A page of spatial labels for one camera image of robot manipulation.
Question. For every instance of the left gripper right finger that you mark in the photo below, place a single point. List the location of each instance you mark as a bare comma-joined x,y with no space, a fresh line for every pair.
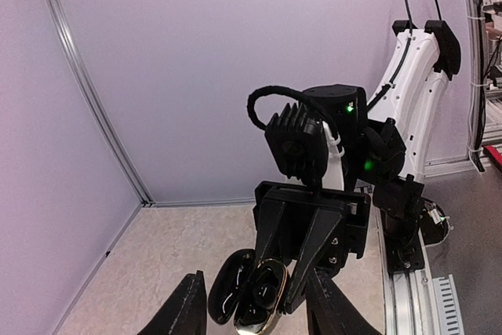
329,312

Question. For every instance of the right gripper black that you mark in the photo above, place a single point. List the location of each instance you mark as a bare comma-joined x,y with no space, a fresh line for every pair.
294,222

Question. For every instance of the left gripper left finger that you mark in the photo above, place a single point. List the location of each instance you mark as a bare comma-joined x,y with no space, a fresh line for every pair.
185,310

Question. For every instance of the black earbud charging case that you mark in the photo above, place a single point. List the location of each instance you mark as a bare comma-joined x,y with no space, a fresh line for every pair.
231,292

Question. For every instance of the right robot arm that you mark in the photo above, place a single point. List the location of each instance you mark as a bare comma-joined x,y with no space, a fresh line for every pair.
343,152

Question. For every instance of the red and black tool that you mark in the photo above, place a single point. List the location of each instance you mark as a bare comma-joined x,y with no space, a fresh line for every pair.
493,154

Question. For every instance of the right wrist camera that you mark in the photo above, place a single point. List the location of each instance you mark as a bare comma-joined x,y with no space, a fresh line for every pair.
297,142

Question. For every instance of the aluminium front rail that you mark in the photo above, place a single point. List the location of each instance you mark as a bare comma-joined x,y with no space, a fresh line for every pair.
415,302

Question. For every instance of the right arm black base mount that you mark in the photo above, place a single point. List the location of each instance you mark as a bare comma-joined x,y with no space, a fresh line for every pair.
410,222

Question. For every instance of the right aluminium frame post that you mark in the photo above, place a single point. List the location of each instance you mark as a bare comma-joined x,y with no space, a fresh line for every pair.
94,103

